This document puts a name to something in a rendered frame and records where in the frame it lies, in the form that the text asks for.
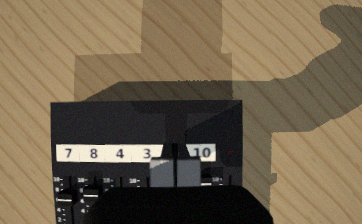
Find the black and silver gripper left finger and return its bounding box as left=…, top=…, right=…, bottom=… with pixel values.
left=150, top=143, right=175, bottom=187

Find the black lighting desk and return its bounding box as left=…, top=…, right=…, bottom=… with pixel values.
left=50, top=100, right=243, bottom=224

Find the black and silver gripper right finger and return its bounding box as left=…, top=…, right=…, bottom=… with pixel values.
left=175, top=143, right=201, bottom=187

